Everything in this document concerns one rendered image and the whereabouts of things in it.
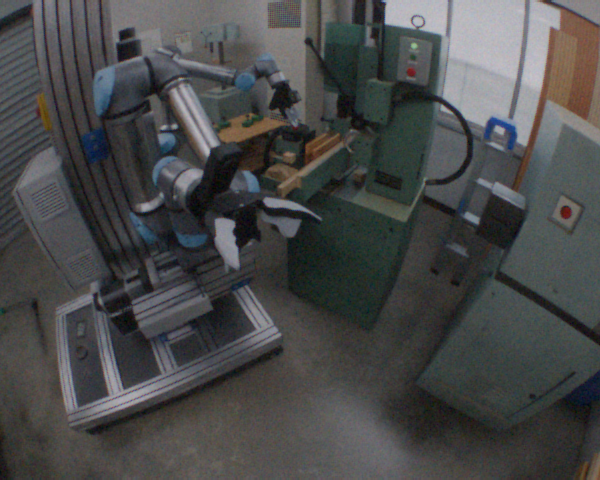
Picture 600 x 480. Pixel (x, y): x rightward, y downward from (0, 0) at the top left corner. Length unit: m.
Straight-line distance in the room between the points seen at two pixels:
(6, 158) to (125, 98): 3.14
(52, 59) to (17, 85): 2.75
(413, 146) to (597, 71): 1.68
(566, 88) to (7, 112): 4.87
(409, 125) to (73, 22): 1.18
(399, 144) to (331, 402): 1.23
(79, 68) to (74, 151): 0.26
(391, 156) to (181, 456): 1.67
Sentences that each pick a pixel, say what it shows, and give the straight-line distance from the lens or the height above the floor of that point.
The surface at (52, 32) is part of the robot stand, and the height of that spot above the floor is 1.64.
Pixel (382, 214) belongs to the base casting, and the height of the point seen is 0.80.
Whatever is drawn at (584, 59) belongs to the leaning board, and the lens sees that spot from 2.34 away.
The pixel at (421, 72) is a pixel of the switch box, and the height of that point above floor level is 1.37.
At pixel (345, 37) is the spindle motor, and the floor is 1.44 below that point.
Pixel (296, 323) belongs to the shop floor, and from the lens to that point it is 1.75.
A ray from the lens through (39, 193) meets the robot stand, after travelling 1.01.
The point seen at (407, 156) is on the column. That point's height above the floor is 1.02.
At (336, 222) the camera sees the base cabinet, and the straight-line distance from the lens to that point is 1.32.
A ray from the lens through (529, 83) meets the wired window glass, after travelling 2.45.
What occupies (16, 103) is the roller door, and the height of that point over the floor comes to 1.45.
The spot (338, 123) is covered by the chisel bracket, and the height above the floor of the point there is 1.05.
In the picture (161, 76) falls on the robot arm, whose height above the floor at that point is 1.40.
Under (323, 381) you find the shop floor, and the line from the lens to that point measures 1.59.
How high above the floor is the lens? 1.49
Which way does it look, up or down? 42 degrees down
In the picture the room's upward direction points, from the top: straight up
